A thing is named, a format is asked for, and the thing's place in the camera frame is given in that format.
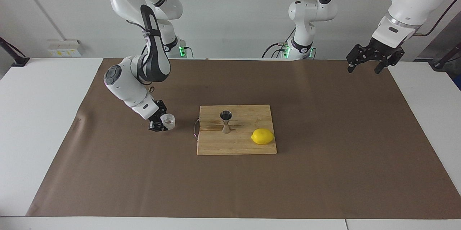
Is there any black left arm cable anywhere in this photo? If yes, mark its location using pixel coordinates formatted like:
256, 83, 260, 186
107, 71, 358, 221
308, 0, 461, 37

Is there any wooden cutting board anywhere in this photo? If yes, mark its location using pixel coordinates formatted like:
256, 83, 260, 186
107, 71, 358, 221
194, 105, 278, 156

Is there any clear plastic cup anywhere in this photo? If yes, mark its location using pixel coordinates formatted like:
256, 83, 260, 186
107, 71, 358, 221
160, 114, 176, 130

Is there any yellow lemon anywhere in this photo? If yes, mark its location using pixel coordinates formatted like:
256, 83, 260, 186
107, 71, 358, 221
251, 128, 275, 145

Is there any black left base cable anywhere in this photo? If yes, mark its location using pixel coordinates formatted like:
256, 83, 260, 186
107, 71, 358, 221
262, 28, 296, 58

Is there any white wall socket strip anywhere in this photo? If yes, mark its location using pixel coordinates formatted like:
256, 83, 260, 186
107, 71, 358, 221
47, 40, 82, 58

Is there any black clamp stand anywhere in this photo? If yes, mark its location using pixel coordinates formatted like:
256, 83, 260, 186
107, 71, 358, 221
430, 41, 461, 72
0, 37, 30, 67

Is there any brown paper table mat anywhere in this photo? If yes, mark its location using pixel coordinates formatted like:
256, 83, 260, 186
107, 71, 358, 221
26, 59, 461, 220

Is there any steel jigger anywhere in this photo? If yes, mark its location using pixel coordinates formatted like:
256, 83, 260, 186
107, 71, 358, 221
220, 110, 233, 134

